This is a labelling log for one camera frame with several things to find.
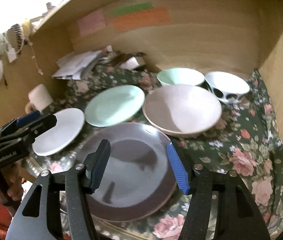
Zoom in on white plate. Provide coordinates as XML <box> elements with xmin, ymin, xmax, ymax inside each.
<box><xmin>32</xmin><ymin>108</ymin><xmax>85</xmax><ymax>157</ymax></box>

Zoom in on mint green plate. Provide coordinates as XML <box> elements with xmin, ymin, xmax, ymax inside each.
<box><xmin>84</xmin><ymin>85</ymin><xmax>145</xmax><ymax>127</ymax></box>

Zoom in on dark brown plate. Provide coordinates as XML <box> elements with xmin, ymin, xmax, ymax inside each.
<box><xmin>75</xmin><ymin>123</ymin><xmax>176</xmax><ymax>222</ymax></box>

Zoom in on pink bowl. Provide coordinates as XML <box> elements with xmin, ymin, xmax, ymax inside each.
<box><xmin>143</xmin><ymin>85</ymin><xmax>222</xmax><ymax>138</ymax></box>

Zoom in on white bowl black dots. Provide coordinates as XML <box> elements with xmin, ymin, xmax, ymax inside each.
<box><xmin>205</xmin><ymin>71</ymin><xmax>250</xmax><ymax>105</ymax></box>

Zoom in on mint green bowl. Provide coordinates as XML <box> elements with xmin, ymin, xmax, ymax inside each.
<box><xmin>156</xmin><ymin>68</ymin><xmax>205</xmax><ymax>86</ymax></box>

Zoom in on person's left hand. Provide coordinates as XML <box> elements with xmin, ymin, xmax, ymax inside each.
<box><xmin>0</xmin><ymin>164</ymin><xmax>23</xmax><ymax>202</ymax></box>

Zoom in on stack of white papers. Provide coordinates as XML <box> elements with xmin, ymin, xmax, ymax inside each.
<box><xmin>51</xmin><ymin>50</ymin><xmax>106</xmax><ymax>80</ymax></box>

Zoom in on braided brown headband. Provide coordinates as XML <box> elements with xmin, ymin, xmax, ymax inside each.
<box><xmin>6</xmin><ymin>24</ymin><xmax>25</xmax><ymax>52</ymax></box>

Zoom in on floral dark green tablecloth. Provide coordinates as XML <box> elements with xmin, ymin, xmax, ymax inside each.
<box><xmin>24</xmin><ymin>63</ymin><xmax>283</xmax><ymax>240</ymax></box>

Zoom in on small white folded box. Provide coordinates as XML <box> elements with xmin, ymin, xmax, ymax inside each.
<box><xmin>119</xmin><ymin>56</ymin><xmax>146</xmax><ymax>70</ymax></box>

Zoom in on pink sticky note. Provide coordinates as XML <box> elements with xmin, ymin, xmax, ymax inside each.
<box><xmin>77</xmin><ymin>10</ymin><xmax>107</xmax><ymax>36</ymax></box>

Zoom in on green sticky note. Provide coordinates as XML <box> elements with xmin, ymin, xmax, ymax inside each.
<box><xmin>111</xmin><ymin>2</ymin><xmax>153</xmax><ymax>17</ymax></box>

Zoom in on orange sticky note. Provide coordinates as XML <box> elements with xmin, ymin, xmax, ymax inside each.
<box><xmin>112</xmin><ymin>7</ymin><xmax>171</xmax><ymax>32</ymax></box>

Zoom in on white charger with cable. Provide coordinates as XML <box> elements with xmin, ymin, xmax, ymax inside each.
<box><xmin>4</xmin><ymin>34</ymin><xmax>24</xmax><ymax>63</ymax></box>

